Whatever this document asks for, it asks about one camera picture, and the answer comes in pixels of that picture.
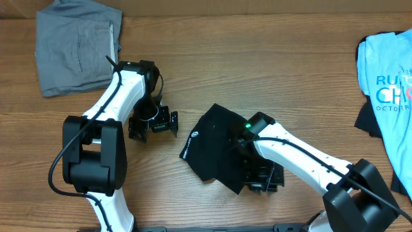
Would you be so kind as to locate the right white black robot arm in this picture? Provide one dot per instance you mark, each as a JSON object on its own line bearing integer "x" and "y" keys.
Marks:
{"x": 254, "y": 153}

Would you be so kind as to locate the light blue printed t-shirt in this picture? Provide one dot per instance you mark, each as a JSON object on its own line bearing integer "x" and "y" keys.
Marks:
{"x": 391, "y": 90}

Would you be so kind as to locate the black garment under t-shirt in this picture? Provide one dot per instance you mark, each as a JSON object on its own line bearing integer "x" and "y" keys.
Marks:
{"x": 367, "y": 119}

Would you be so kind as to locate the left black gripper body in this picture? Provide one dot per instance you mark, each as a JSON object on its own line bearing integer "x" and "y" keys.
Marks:
{"x": 161, "y": 120}

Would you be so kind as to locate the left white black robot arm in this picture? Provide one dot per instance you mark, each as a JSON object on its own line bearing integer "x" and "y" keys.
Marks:
{"x": 93, "y": 152}

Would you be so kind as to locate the brown cardboard backboard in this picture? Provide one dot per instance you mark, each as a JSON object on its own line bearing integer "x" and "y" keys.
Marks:
{"x": 137, "y": 8}

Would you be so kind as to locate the folded grey trousers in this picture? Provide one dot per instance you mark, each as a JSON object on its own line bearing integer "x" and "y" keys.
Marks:
{"x": 75, "y": 40}

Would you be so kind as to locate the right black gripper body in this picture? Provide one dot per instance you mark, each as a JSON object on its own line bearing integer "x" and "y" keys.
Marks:
{"x": 264, "y": 174}

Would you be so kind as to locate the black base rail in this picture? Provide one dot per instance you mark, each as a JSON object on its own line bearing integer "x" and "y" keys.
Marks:
{"x": 293, "y": 227}

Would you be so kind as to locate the black polo shirt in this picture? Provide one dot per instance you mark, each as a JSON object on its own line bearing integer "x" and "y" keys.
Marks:
{"x": 209, "y": 148}

